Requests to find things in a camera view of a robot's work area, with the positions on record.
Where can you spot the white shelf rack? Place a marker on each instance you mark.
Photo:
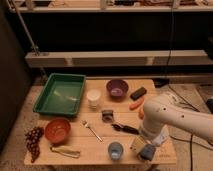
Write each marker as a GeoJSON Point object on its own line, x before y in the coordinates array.
{"type": "Point", "coordinates": [107, 33]}

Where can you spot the orange carrot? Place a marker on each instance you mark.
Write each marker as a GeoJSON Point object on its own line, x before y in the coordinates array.
{"type": "Point", "coordinates": [136, 104]}

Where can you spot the orange fruit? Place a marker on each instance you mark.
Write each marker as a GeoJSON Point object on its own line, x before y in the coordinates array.
{"type": "Point", "coordinates": [141, 113]}

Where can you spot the white plastic cup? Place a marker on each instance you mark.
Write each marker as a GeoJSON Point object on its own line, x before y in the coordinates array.
{"type": "Point", "coordinates": [93, 97]}

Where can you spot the orange-red bowl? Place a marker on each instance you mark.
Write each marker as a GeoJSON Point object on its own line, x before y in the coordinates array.
{"type": "Point", "coordinates": [57, 130]}

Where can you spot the purple bowl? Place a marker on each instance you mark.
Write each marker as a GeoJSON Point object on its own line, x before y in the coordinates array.
{"type": "Point", "coordinates": [117, 88]}

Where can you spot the green yellow peeler tool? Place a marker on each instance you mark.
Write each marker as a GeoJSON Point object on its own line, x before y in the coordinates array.
{"type": "Point", "coordinates": [66, 151]}

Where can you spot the black handled utensil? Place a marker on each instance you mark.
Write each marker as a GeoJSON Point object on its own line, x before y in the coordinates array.
{"type": "Point", "coordinates": [125, 128]}

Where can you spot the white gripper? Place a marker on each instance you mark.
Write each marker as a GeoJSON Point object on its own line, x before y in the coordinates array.
{"type": "Point", "coordinates": [157, 139]}

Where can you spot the green plastic tray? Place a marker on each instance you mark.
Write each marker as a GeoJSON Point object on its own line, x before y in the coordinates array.
{"type": "Point", "coordinates": [61, 95]}

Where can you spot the metal fork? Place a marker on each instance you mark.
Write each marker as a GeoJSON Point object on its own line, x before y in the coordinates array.
{"type": "Point", "coordinates": [87, 125]}

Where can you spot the bunch of dark grapes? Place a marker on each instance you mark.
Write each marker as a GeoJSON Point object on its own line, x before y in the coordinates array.
{"type": "Point", "coordinates": [32, 138]}

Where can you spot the metal cup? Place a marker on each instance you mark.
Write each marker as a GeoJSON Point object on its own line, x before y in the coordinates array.
{"type": "Point", "coordinates": [140, 158]}

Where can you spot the blue plastic cup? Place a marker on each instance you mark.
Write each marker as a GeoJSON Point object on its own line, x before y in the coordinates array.
{"type": "Point", "coordinates": [115, 150]}

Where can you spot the black rectangular block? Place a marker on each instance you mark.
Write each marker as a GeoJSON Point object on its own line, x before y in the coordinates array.
{"type": "Point", "coordinates": [138, 93]}

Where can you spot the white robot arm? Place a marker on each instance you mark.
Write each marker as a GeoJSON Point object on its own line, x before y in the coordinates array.
{"type": "Point", "coordinates": [163, 110]}

